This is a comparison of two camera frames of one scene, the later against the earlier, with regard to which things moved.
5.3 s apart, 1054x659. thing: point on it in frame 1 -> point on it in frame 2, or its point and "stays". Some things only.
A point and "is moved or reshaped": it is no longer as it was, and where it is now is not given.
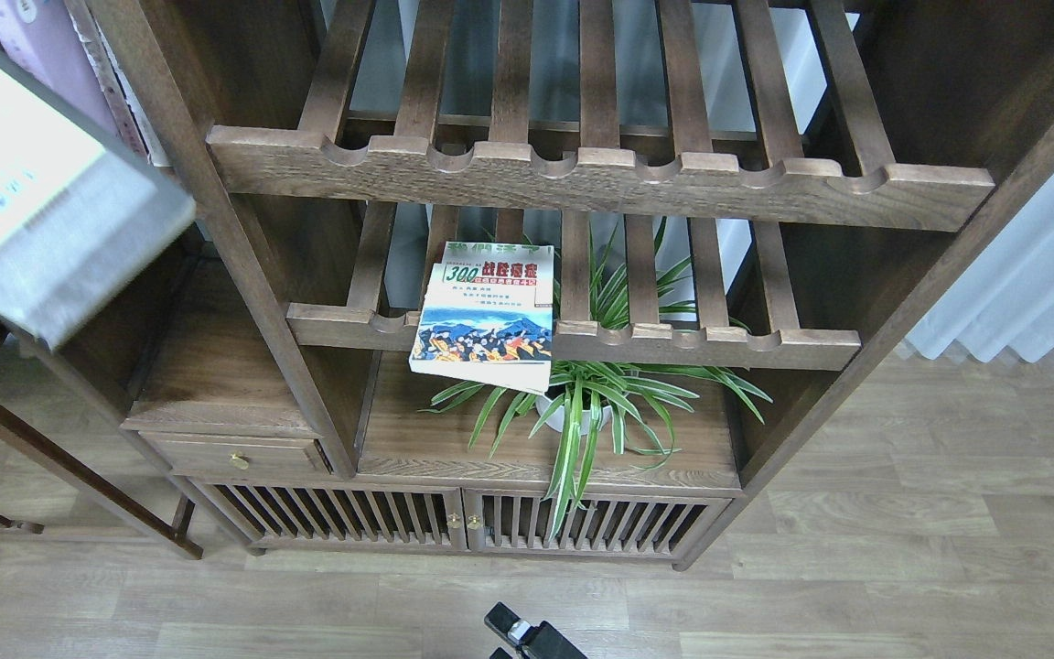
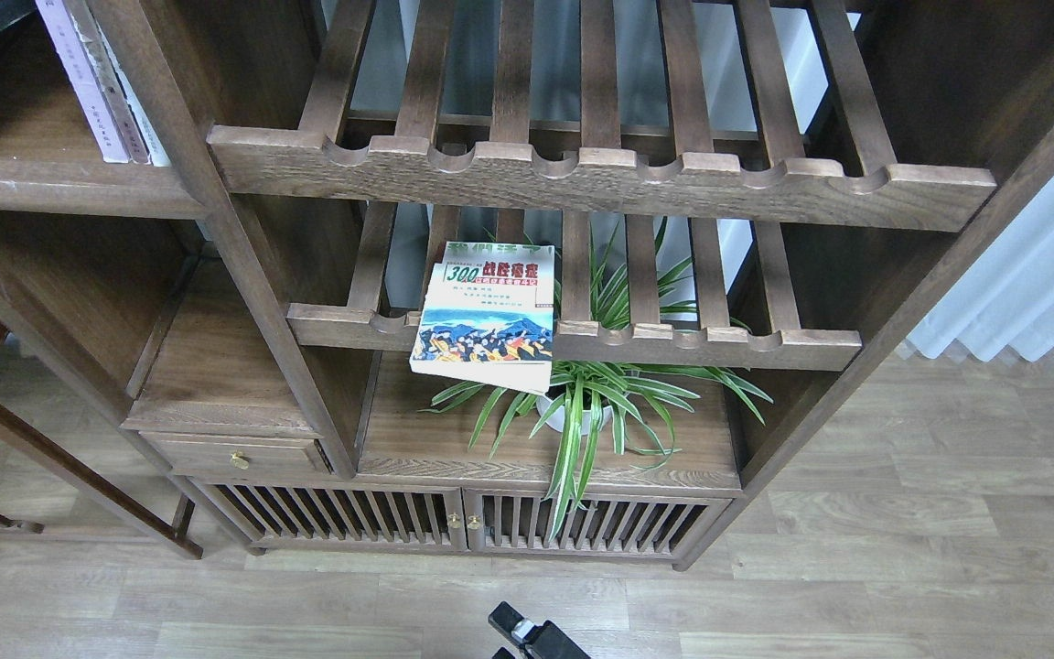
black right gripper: x=544 y=641 stays
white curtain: x=1047 y=288 stays
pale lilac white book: x=45 y=37 is moved or reshaped
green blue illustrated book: x=487 y=317 stays
